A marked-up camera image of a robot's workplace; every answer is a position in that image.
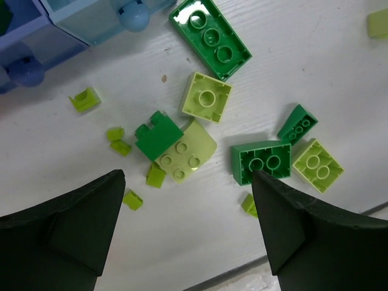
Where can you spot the small dark green slope lego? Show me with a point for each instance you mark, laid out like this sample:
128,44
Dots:
297,125

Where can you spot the pale lime lego cube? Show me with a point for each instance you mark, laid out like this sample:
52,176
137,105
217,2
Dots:
377,24

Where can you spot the tiny lime lego piece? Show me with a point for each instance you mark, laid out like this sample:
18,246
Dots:
248,206

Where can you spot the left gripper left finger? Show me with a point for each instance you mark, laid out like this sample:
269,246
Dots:
63,243

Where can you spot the lime small slope lego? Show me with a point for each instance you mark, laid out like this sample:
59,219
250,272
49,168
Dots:
155,176

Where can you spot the tiny lime lego pair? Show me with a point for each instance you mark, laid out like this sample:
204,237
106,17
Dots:
115,135

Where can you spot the dark green lego plate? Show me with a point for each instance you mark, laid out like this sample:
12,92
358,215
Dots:
202,25

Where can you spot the lime 2x2 lego brick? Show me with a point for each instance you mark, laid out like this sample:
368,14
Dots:
315,165

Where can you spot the purple container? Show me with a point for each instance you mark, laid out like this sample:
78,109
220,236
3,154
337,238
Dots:
31,44

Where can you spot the tiny lime lego clip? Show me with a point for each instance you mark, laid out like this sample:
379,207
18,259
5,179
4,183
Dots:
85,100

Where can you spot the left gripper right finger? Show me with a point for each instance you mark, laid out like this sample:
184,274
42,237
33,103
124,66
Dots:
313,245

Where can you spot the light blue container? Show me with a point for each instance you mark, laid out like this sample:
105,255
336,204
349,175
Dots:
95,21

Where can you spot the dark green 2x2 lego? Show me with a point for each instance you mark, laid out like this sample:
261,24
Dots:
273,157

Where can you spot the light green square lego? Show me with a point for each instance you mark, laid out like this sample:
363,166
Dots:
205,97

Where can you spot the tiny lime lego stud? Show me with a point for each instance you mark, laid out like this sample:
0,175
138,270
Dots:
132,200

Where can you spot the lime rounded lego brick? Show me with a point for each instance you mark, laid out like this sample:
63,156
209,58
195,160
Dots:
189,153

